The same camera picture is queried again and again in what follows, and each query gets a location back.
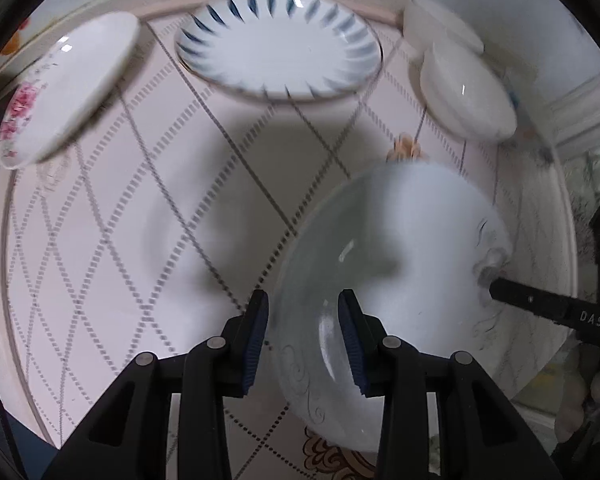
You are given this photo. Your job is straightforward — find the white plate grey flower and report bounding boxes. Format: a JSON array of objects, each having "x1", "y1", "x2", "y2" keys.
[{"x1": 270, "y1": 161, "x2": 577, "y2": 452}]

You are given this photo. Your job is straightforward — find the white bowl red flowers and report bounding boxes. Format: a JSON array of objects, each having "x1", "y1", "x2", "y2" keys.
[{"x1": 419, "y1": 42, "x2": 517, "y2": 144}]

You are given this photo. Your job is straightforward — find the white plate blue leaves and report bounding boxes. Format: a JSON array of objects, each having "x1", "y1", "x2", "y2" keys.
[{"x1": 174, "y1": 0, "x2": 382, "y2": 102}]

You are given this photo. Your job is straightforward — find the white plate pink flowers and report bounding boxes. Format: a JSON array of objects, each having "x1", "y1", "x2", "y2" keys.
[{"x1": 0, "y1": 12, "x2": 140, "y2": 170}]

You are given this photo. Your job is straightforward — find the white bowl dark rim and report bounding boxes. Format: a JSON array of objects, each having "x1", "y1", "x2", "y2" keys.
[{"x1": 402, "y1": 0, "x2": 484, "y2": 55}]

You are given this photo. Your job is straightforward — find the oval floral placemat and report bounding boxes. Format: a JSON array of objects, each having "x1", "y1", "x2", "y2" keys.
[{"x1": 302, "y1": 427, "x2": 377, "y2": 480}]

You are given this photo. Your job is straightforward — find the diamond pattern table cloth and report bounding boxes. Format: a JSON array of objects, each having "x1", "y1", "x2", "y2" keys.
[{"x1": 0, "y1": 6, "x2": 581, "y2": 480}]

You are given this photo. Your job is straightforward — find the colourful wall stickers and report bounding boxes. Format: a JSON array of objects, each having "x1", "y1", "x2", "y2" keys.
[{"x1": 0, "y1": 18, "x2": 30, "y2": 58}]

